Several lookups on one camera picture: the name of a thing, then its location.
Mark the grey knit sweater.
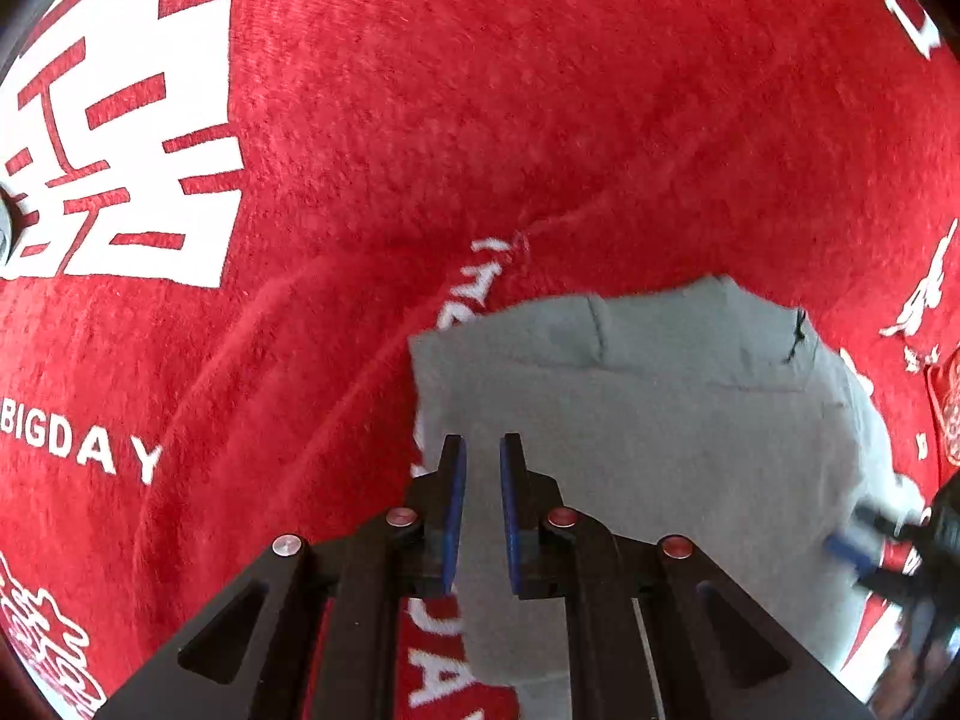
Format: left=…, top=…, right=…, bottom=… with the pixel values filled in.
left=410, top=277, right=923, bottom=718

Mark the red printed blanket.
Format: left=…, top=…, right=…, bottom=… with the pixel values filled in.
left=2, top=0, right=958, bottom=718

